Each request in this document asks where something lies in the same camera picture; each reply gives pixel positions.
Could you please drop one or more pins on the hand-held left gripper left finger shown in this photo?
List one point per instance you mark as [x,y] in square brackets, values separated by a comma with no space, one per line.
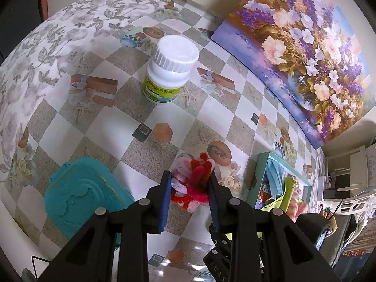
[166,199]

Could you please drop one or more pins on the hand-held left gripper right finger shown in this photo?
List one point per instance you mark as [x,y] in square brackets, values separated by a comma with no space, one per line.
[213,202]

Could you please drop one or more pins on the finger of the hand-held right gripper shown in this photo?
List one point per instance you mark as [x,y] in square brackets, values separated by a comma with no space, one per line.
[218,261]

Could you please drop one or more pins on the pink fluffy sock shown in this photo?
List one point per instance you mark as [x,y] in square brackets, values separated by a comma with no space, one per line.
[299,208]

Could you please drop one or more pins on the red and pink pipe cleaners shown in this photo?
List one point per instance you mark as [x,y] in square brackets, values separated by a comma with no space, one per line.
[196,176]

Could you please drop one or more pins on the yellow-green cloth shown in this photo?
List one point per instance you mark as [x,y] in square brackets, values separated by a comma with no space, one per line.
[289,186]

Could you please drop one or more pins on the white box with teal rim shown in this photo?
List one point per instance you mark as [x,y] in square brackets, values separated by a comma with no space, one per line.
[260,176]

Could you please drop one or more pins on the blue face mask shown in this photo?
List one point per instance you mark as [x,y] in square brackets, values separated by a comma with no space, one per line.
[276,176]

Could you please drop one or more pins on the purple printed packet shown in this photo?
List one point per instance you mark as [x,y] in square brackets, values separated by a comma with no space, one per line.
[264,194]

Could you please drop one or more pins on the white laundry basket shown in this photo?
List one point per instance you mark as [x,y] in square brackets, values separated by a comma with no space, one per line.
[361,205]

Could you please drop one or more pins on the teal plastic lid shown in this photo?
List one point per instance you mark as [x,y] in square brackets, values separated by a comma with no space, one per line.
[85,188]

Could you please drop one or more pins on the checkered printed tablecloth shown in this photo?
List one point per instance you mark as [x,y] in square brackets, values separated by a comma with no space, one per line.
[97,123]

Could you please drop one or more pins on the white pill bottle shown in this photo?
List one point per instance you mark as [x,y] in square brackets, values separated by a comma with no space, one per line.
[167,73]

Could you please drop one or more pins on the floral canvas painting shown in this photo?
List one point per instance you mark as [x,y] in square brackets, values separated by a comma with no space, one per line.
[308,50]

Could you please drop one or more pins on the grey floral tablecloth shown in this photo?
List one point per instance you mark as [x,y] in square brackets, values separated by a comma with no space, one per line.
[44,50]

